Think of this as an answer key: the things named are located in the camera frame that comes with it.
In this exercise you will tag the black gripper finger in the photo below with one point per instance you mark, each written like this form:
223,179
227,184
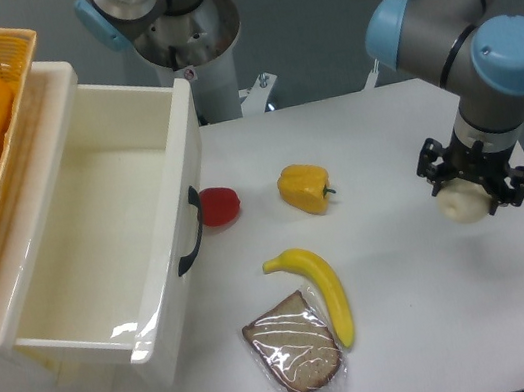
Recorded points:
502,182
435,165

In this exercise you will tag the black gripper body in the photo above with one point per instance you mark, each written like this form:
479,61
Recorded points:
469,157

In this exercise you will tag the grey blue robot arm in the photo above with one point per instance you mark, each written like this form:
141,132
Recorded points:
448,43

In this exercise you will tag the open white upper drawer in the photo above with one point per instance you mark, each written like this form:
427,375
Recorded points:
105,288

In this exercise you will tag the white drawer cabinet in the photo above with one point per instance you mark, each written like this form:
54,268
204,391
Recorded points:
26,186

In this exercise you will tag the yellow bell pepper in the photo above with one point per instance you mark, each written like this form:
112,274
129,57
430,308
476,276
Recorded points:
305,187

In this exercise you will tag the yellow banana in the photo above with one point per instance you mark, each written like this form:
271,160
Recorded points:
314,268

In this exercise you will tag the red bell pepper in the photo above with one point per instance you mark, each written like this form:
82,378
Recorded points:
220,206

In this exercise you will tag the wrapped brown bread slice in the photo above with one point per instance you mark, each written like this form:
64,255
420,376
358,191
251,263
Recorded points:
296,349

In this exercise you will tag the black drawer handle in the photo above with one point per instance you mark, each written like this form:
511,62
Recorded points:
186,261

